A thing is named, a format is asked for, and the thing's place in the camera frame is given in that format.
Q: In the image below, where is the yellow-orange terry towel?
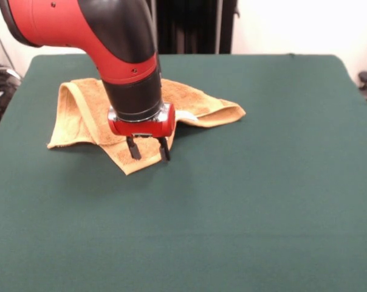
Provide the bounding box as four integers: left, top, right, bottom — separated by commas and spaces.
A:
46, 77, 247, 176

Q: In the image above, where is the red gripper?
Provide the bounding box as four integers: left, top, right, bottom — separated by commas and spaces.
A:
107, 103, 176, 162

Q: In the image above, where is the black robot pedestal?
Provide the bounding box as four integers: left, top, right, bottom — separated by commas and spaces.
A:
146, 0, 241, 55

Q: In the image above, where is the dark green table cloth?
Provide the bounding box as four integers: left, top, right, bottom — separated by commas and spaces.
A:
0, 53, 367, 292

